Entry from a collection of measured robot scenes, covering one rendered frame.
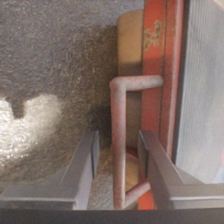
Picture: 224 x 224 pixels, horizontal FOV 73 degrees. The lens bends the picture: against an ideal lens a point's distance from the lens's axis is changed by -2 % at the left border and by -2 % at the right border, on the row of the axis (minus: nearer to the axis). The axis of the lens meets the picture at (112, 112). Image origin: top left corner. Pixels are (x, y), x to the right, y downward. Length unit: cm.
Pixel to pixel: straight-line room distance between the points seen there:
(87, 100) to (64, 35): 9
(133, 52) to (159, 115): 9
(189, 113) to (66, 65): 16
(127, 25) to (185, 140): 16
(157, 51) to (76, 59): 11
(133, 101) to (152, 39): 9
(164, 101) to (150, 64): 4
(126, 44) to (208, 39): 10
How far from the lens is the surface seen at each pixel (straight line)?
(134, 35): 22
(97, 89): 25
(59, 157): 24
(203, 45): 20
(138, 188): 19
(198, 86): 20
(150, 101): 18
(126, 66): 22
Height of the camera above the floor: 20
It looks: 49 degrees down
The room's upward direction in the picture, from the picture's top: 107 degrees clockwise
